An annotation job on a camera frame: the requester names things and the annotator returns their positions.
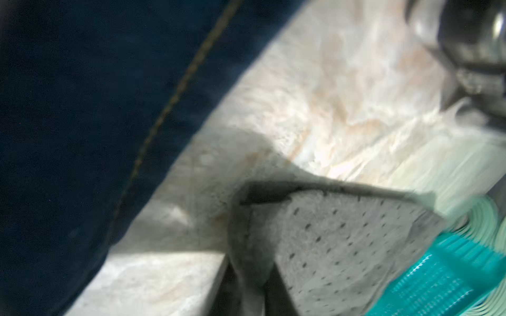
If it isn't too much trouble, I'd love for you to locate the teal plastic basket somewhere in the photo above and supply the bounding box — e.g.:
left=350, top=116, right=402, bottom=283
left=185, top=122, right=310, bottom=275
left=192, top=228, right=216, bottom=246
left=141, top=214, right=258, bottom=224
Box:
left=368, top=233, right=505, bottom=316

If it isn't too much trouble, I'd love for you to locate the black hard case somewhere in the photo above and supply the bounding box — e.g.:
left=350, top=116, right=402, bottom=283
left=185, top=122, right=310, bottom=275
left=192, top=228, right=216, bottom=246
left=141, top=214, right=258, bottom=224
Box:
left=405, top=0, right=505, bottom=132

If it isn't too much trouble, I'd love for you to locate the grey polka dot skirt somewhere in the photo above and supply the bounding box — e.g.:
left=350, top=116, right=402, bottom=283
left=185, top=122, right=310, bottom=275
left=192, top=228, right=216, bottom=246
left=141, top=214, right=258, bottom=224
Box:
left=228, top=184, right=446, bottom=315

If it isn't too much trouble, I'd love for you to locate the dark blue denim skirt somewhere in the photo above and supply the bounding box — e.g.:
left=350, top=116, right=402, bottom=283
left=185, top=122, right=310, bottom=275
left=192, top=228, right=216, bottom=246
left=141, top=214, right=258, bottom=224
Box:
left=1, top=1, right=303, bottom=315

